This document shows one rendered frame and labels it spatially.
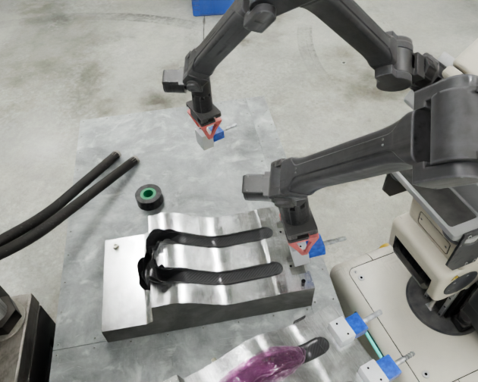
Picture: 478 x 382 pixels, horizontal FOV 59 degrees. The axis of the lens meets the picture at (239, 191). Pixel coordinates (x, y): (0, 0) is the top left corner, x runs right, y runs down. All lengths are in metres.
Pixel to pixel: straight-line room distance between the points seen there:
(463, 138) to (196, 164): 1.06
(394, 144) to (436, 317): 1.32
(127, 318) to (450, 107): 0.82
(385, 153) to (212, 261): 0.63
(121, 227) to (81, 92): 2.19
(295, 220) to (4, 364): 0.76
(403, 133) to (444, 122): 0.06
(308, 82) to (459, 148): 2.77
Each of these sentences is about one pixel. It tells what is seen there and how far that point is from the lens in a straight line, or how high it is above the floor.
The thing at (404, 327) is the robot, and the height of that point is 0.28.
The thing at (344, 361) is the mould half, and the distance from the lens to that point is 1.01.
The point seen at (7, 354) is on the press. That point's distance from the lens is 1.22.
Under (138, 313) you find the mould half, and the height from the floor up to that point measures 0.86.
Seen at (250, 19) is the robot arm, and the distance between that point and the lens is 0.81.
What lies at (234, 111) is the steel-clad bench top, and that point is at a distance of 1.62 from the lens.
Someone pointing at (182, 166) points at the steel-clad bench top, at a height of 0.80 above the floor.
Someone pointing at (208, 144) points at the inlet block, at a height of 0.92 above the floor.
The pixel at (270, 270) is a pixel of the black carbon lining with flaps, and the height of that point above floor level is 0.88.
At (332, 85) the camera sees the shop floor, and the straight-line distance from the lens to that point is 3.21.
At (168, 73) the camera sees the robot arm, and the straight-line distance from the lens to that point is 1.19.
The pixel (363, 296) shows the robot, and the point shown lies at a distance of 1.76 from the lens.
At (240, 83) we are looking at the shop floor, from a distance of 3.20.
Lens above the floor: 1.78
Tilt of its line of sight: 48 degrees down
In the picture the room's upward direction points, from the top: 3 degrees counter-clockwise
